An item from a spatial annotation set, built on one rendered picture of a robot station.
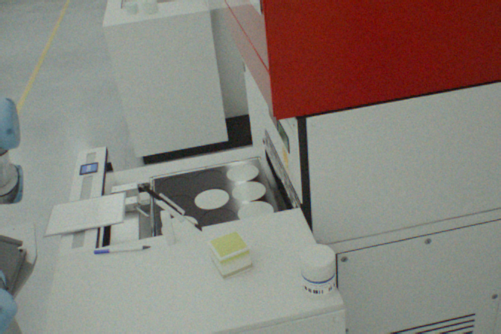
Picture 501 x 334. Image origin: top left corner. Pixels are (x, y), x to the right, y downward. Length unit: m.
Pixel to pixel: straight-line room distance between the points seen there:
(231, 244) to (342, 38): 0.52
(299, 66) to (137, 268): 0.60
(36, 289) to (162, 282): 1.73
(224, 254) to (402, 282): 0.70
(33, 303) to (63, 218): 1.35
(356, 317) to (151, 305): 0.75
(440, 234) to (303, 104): 0.61
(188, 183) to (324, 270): 0.70
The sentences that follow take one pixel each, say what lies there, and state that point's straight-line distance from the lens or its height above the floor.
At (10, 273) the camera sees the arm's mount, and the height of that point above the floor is 0.85.
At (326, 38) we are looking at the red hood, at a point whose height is 1.40.
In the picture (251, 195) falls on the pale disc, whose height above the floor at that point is 0.90.
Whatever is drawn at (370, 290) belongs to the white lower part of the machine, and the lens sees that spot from 1.65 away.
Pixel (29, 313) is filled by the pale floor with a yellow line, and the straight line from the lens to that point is 2.79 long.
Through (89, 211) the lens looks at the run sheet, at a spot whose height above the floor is 0.97.
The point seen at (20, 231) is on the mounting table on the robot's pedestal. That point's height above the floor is 0.82.
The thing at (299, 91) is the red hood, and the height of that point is 1.29.
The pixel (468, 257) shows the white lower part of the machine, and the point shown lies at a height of 0.66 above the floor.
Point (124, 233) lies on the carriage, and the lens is 1.54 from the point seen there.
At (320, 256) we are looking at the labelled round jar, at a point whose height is 1.06.
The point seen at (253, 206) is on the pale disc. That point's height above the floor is 0.90.
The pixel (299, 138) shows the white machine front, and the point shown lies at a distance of 1.26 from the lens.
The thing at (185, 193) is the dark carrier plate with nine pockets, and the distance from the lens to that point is 1.60.
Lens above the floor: 1.78
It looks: 32 degrees down
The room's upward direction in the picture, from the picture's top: 7 degrees counter-clockwise
